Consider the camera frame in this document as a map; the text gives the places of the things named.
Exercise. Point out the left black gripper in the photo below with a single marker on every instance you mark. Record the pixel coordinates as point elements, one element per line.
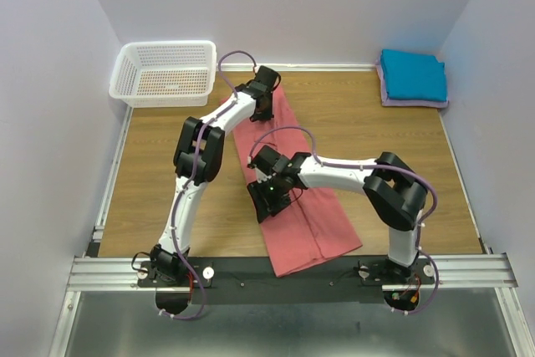
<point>267,114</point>

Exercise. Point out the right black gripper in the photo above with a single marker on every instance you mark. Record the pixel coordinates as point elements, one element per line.
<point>257,191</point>

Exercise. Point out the pink t shirt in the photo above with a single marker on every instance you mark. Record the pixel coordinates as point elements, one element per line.
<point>315,227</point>

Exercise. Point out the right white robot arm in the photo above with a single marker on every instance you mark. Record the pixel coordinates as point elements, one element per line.
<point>401,199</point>

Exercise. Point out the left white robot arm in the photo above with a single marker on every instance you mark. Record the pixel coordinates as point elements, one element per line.
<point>197,161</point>

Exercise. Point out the white plastic basket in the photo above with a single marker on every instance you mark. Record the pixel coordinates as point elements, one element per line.
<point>156,74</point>

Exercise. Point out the folded lavender t shirt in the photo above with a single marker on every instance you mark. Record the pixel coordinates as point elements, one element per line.
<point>386,101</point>

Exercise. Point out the folded teal t shirt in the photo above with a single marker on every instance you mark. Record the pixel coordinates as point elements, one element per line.
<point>410,76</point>

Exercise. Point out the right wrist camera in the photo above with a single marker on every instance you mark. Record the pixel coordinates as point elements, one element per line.
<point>260,176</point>

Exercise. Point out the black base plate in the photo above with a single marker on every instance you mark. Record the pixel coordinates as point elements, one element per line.
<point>187,292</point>

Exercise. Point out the aluminium rail frame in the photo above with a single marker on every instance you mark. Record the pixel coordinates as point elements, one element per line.
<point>473,311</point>

